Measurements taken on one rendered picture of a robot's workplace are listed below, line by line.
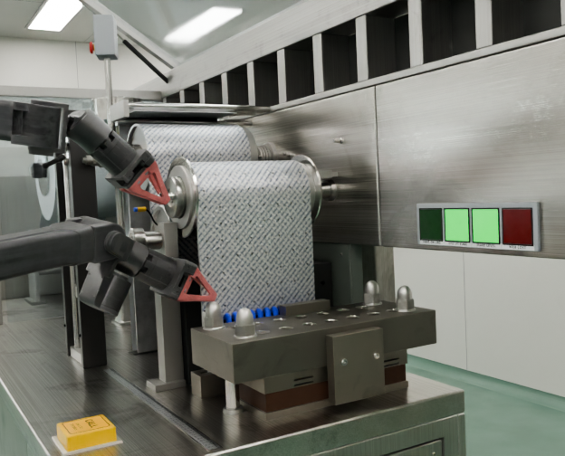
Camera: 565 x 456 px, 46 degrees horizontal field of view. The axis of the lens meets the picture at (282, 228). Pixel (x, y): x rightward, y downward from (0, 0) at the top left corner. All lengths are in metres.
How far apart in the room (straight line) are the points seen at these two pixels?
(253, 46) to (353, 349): 0.87
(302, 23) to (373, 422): 0.85
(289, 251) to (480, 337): 3.23
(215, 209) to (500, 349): 3.30
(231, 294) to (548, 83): 0.62
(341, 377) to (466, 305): 3.39
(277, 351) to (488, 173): 0.42
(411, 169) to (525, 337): 3.05
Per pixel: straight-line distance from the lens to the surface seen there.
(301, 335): 1.06
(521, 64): 1.04
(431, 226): 1.15
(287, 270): 1.27
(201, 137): 1.46
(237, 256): 1.21
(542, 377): 4.16
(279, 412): 1.08
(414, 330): 1.20
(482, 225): 1.07
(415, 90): 1.19
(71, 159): 1.46
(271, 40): 1.63
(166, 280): 1.14
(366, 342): 1.11
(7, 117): 1.14
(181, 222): 1.22
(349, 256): 1.36
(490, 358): 4.40
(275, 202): 1.25
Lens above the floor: 1.25
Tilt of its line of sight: 3 degrees down
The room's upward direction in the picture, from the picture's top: 3 degrees counter-clockwise
